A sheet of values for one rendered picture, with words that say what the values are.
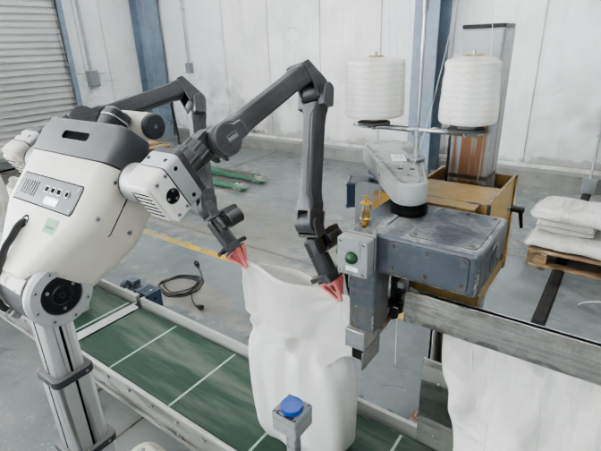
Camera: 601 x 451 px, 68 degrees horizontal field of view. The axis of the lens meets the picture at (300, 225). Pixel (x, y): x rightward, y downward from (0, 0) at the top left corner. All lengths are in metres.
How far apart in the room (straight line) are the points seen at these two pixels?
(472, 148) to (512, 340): 0.55
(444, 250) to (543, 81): 5.20
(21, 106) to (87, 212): 7.55
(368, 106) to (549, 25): 4.92
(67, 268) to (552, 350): 1.12
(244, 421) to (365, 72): 1.35
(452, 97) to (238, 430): 1.39
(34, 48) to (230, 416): 7.54
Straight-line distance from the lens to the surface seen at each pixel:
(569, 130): 6.10
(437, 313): 1.22
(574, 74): 6.03
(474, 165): 1.40
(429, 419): 1.76
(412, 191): 1.07
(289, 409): 1.24
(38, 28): 8.79
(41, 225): 1.19
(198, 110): 1.63
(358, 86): 1.24
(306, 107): 1.33
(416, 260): 0.98
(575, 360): 1.18
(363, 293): 1.08
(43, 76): 8.75
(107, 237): 1.11
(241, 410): 1.94
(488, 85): 1.16
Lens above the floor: 1.73
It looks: 22 degrees down
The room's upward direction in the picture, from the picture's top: 2 degrees counter-clockwise
